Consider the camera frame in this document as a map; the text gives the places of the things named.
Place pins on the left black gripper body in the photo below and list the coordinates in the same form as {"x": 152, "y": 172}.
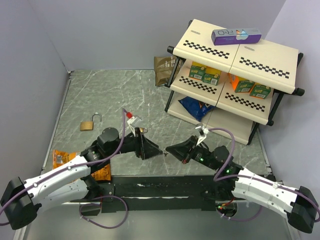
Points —
{"x": 132, "y": 143}

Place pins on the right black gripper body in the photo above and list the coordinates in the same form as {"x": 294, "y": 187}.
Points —
{"x": 199, "y": 154}

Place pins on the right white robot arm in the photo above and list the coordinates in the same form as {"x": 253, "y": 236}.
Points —
{"x": 297, "y": 205}

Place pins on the orange chips bag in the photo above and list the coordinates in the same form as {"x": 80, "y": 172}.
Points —
{"x": 60, "y": 158}

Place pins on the blue snack bag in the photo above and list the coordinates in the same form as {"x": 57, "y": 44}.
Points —
{"x": 197, "y": 109}

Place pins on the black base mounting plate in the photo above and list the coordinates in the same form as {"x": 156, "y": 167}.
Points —
{"x": 166, "y": 192}

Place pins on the beige three-tier shelf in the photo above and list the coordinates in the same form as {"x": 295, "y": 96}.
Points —
{"x": 265, "y": 62}

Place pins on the orange green box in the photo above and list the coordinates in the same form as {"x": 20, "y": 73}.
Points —
{"x": 240, "y": 84}

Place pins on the green box far left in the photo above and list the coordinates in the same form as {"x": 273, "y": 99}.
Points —
{"x": 197, "y": 71}

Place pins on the brown foil pouch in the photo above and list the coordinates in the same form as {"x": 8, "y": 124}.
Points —
{"x": 163, "y": 67}

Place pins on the green box far right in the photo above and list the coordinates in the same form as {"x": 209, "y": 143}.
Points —
{"x": 260, "y": 91}

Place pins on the purple toothpaste box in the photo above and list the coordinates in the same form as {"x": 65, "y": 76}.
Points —
{"x": 235, "y": 36}

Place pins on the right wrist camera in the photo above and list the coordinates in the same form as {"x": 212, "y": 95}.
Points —
{"x": 203, "y": 131}

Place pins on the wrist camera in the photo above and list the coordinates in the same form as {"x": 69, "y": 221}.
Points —
{"x": 133, "y": 122}
{"x": 203, "y": 131}

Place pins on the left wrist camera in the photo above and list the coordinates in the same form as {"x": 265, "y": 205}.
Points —
{"x": 133, "y": 122}

